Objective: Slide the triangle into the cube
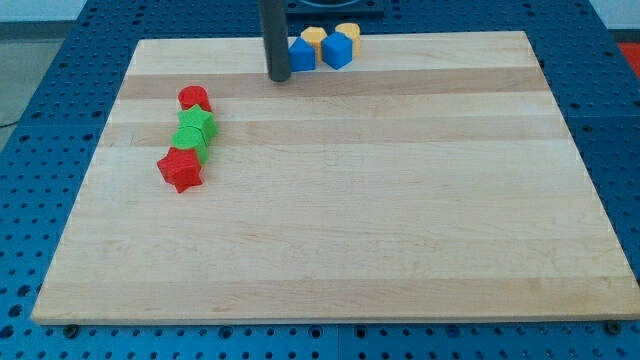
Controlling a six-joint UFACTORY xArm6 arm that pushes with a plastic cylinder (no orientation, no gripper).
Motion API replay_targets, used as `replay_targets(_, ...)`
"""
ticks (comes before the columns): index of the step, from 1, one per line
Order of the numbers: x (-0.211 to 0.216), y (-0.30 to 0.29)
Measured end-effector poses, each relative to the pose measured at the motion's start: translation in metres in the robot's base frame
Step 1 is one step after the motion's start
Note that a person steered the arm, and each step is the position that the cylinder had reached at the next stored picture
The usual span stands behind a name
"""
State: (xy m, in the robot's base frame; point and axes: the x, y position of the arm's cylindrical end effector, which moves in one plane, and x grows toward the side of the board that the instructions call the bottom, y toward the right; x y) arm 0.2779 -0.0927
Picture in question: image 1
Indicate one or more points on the blue triangle block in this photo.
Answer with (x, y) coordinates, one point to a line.
(301, 56)

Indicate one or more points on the blue cube block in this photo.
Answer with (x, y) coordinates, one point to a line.
(337, 50)

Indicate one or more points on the light wooden board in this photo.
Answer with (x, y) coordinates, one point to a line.
(433, 179)

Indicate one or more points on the green cylinder block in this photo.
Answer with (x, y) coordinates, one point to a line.
(186, 138)

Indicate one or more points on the red star block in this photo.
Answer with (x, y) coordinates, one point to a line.
(181, 168)

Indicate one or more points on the green star block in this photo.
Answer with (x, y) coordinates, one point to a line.
(200, 119)

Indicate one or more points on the yellow pentagon block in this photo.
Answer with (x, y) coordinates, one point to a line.
(314, 37)

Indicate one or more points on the yellow hexagon block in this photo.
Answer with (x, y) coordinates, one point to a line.
(353, 32)

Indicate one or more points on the red cylinder block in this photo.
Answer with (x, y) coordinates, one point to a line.
(193, 95)

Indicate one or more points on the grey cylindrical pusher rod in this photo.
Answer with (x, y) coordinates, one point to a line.
(275, 39)

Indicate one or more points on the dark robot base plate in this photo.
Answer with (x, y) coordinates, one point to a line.
(334, 7)

